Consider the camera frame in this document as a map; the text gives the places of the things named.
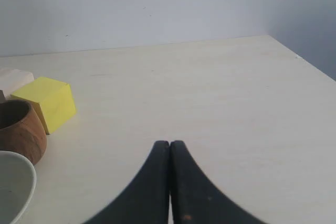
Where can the grey ceramic bowl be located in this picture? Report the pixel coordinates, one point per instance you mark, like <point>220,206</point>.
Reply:
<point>18,183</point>

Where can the light wooden cube block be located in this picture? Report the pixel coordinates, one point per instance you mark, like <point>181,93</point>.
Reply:
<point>13,79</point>

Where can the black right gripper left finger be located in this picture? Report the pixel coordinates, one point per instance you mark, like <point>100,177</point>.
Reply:
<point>146,198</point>

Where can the brown wooden cup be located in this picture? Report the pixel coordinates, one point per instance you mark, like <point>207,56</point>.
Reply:
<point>22,131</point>

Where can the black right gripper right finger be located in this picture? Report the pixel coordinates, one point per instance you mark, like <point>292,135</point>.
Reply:
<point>195,199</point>

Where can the yellow cube block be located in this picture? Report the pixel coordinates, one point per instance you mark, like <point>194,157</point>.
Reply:
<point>51,99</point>

